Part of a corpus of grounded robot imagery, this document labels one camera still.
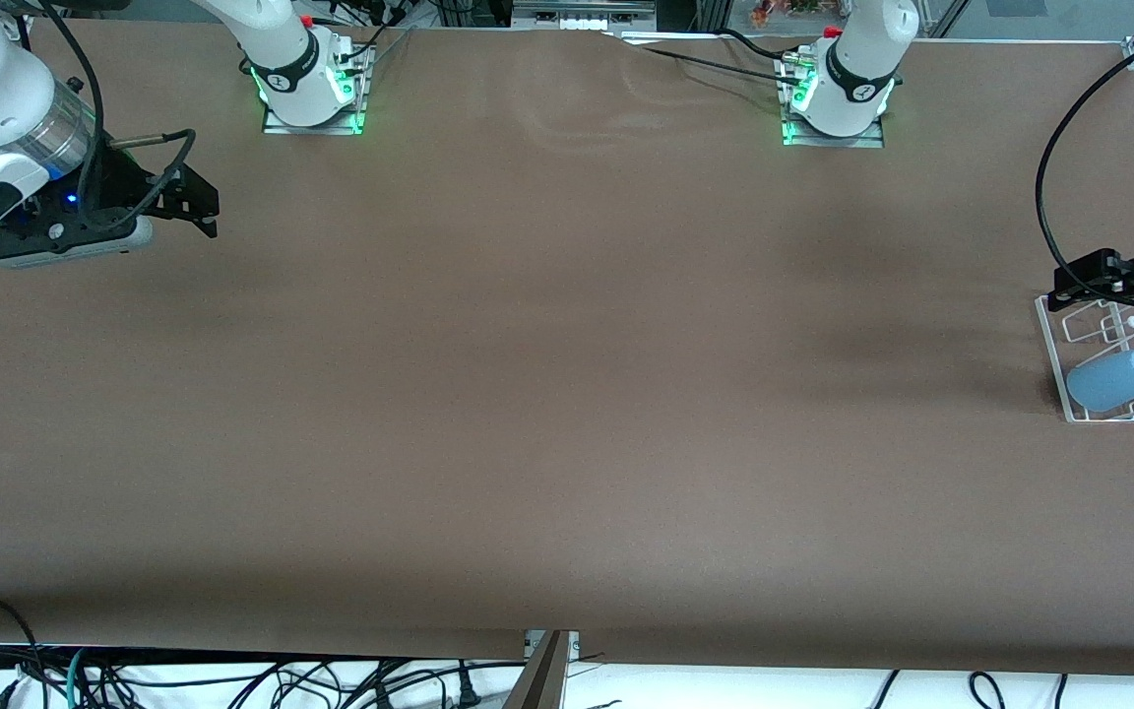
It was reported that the blue plastic cup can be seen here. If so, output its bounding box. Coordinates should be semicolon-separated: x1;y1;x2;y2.
1066;348;1134;415

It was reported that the red orange objects pile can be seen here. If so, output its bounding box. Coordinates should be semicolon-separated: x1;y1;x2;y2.
749;0;853;26

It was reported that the brown table cover sheet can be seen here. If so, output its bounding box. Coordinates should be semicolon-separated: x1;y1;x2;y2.
0;18;1134;678

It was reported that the grey power strip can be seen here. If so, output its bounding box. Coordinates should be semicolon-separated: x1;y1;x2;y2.
513;0;657;32

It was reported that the brown wooden beam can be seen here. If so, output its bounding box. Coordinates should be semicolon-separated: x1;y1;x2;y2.
503;630;570;709

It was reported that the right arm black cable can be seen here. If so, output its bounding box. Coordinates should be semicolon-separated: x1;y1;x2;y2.
35;0;197;235

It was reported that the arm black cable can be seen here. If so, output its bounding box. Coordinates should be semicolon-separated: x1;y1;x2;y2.
1035;0;1134;291
35;0;197;235

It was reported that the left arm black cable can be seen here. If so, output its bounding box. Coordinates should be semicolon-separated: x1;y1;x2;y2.
1035;0;1134;291

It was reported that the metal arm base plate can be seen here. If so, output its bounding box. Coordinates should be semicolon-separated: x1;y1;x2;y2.
262;44;371;136
782;59;888;149

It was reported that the aluminium frame post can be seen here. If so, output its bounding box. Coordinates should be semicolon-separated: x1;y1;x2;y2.
921;0;972;38

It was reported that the short black table cable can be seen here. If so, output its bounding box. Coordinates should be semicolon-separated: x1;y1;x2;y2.
718;28;802;64

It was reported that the long black table cable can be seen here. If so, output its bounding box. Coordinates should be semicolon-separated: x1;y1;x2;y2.
616;37;796;85

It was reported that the small metal bracket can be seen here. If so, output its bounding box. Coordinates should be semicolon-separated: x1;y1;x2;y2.
525;630;581;663

